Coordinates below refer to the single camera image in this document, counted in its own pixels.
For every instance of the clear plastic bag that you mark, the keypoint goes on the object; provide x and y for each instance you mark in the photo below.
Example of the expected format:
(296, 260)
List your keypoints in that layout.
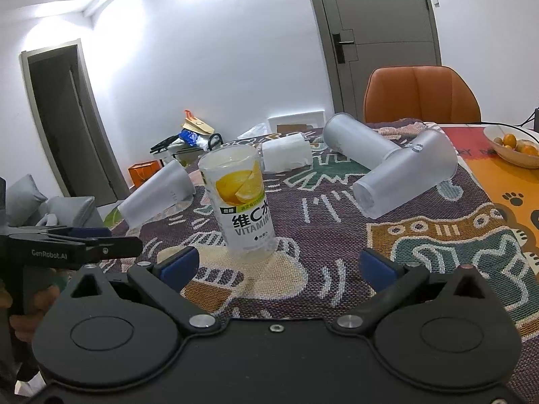
(254, 131)

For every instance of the patterned woven blanket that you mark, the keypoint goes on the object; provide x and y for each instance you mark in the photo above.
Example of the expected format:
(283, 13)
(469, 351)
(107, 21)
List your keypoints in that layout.
(337, 219)

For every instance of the person's left hand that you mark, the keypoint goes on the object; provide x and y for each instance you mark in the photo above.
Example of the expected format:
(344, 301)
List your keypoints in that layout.
(25, 326)

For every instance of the orange leather chair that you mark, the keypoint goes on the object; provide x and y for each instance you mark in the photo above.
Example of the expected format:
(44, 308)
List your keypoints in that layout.
(421, 94)

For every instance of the blue white plastic bag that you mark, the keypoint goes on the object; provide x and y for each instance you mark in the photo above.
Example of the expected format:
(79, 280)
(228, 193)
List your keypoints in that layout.
(191, 138)

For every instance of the orange paw print mat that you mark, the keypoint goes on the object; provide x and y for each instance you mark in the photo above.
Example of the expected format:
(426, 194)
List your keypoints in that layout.
(497, 181)

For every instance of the dark doorway frame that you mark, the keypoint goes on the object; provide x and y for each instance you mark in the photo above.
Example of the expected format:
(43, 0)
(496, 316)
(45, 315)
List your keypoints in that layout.
(63, 126)

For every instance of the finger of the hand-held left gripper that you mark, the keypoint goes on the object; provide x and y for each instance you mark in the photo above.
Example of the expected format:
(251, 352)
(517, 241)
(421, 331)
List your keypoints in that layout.
(90, 232)
(120, 246)

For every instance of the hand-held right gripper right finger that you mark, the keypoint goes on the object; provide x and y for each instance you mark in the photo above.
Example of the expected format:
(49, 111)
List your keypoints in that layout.
(376, 263)

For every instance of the white cardboard box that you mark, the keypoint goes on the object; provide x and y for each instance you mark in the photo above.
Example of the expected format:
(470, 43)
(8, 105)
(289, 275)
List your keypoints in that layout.
(297, 121)

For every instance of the white bowl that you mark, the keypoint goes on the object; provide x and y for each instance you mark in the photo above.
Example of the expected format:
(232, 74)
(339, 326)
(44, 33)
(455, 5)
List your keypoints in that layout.
(499, 152)

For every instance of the frosted plastic cup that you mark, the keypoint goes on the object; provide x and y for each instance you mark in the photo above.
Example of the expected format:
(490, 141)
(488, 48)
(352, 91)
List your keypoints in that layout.
(158, 195)
(406, 174)
(360, 141)
(287, 151)

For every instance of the orange paper bag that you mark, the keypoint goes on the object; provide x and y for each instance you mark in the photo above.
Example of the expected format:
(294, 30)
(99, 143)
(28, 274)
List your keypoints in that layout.
(145, 174)

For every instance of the grey door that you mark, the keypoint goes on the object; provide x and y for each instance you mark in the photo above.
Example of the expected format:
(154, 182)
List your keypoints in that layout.
(379, 17)

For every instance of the lemon print plastic cup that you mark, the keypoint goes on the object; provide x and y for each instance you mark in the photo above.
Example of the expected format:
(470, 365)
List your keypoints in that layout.
(242, 202)

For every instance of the tan paper bag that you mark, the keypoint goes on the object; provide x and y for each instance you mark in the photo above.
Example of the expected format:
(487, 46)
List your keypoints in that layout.
(198, 124)

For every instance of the pile of small oranges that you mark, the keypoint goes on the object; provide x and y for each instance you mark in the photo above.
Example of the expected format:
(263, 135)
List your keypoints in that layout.
(516, 144)

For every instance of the grey sofa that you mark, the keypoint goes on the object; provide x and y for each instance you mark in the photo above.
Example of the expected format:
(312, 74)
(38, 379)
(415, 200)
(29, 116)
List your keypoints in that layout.
(38, 210)

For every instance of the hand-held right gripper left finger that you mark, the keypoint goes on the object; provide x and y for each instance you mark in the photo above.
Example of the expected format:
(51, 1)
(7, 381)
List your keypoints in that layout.
(180, 264)

